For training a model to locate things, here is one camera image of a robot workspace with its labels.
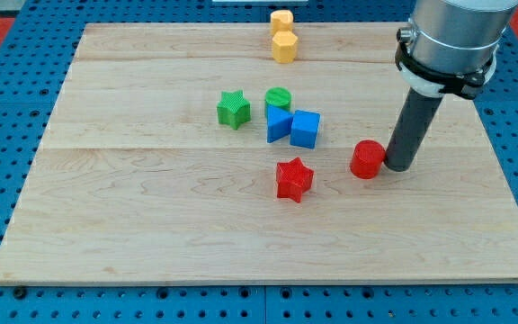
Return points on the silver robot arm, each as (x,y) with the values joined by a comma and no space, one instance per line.
(449,46)

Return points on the red star block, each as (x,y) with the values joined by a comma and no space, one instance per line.
(293,179)

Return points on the green star block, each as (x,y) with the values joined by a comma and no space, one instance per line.
(233,109)

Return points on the blue triangle block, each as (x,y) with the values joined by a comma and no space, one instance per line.
(279,123)

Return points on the blue cube block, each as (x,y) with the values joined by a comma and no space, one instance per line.
(304,129)

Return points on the green cylinder block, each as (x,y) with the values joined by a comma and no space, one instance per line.
(279,97)

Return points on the wooden board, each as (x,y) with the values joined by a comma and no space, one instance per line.
(135,183)

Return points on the red cylinder block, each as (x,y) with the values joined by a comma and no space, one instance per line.
(368,156)

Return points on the yellow hexagon block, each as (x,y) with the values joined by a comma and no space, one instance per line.
(284,46)

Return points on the yellow heart block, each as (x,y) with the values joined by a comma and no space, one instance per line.
(281,21)

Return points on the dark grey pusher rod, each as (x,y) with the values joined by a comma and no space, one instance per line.
(413,122)

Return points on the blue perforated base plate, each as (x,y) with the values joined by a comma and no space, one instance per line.
(34,59)

